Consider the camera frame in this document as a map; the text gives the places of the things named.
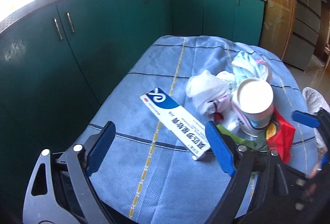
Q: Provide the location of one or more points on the blue checked tablecloth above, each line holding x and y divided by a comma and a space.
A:
154, 72

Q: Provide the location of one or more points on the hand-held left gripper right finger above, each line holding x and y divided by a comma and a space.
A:
220, 148

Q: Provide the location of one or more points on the bin with white liner bag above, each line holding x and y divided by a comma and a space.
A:
313, 97

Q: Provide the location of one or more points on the red snack packet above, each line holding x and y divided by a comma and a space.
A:
281, 136

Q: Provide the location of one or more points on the white paper cup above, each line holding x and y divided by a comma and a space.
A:
255, 95

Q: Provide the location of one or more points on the grey refrigerator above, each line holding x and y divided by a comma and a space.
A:
304, 20

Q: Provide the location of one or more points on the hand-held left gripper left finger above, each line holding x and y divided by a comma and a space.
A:
101, 147

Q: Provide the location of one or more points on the white and blue medicine box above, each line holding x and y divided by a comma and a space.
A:
170, 115

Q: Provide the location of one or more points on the green lower kitchen cabinets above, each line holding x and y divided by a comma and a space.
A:
103, 33

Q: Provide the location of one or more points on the green wrapper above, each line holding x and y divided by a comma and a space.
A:
247, 144

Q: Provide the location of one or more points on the white plastic bag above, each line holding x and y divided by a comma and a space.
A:
203, 87

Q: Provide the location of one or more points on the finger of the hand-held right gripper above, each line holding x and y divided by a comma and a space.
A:
304, 119

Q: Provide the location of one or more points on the light blue wrapper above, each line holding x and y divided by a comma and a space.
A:
245, 64

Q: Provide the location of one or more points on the wooden framed glass sliding door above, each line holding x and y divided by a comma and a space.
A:
273, 7

